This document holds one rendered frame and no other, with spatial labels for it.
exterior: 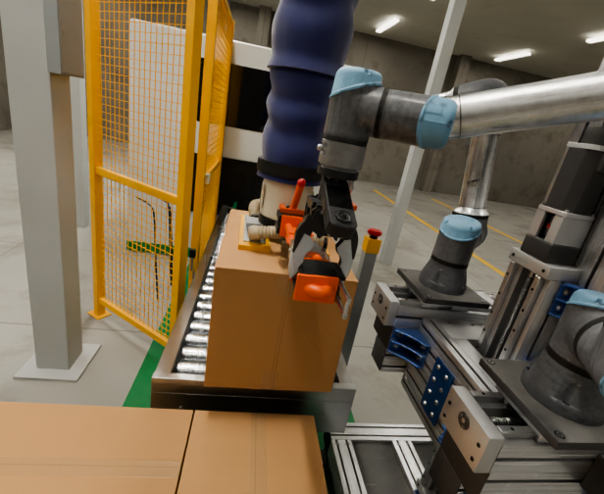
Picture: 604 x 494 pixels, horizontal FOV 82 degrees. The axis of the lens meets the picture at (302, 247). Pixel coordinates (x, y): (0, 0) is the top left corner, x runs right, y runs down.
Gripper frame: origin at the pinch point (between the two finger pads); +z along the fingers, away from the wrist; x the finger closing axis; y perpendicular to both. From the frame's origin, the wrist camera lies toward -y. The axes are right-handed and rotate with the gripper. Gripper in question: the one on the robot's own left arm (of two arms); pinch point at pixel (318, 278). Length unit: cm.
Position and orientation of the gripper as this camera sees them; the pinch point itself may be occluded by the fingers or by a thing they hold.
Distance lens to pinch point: 64.8
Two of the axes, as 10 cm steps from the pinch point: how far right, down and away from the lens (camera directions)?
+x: -9.7, -1.2, -1.9
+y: -1.4, -3.6, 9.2
